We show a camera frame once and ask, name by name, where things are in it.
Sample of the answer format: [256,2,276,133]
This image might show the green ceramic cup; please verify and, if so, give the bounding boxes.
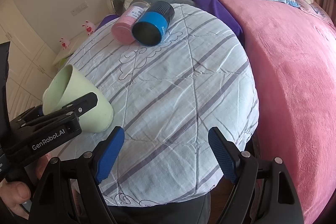
[42,65,113,133]

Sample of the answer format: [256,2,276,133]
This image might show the person's left hand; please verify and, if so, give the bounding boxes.
[0,157,49,221]

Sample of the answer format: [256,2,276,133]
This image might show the cream wardrobe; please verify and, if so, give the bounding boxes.
[1,0,58,119]

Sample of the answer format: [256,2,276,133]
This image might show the white nightstand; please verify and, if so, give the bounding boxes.
[52,32,88,66]

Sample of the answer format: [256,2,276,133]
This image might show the left pink bunny figurine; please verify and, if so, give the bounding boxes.
[59,38,71,50]

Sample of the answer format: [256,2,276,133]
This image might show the pink bunny figurine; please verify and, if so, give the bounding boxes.
[82,20,96,36]
[59,38,71,50]

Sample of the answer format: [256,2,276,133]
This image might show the right pink bunny figurine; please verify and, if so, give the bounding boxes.
[82,20,96,36]

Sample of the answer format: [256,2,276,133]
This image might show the pink glass jar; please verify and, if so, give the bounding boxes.
[111,1,150,45]

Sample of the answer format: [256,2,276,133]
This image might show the striped white table cloth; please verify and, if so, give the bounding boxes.
[68,4,259,207]

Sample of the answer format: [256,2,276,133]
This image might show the blue black tumbler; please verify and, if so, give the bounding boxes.
[131,1,175,47]

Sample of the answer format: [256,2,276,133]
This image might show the pink bed blanket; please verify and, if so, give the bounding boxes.
[219,0,335,223]

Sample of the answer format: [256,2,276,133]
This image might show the wall switch panel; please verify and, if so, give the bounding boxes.
[71,2,88,16]

